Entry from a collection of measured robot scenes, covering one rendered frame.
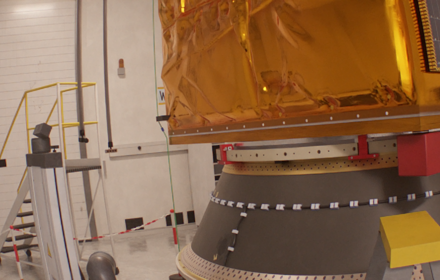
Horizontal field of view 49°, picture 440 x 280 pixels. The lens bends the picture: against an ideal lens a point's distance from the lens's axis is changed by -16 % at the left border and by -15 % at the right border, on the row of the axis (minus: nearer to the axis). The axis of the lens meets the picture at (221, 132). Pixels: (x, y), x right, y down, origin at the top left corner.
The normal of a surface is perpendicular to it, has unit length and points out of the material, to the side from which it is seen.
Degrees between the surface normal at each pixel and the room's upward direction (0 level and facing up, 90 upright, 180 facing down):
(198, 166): 90
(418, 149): 90
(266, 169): 62
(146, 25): 90
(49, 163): 90
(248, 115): 122
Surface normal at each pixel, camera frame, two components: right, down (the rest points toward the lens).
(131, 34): 0.50, -0.04
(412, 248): -0.22, 0.02
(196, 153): -0.86, 0.07
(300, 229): -0.58, -0.42
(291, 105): -0.68, 0.62
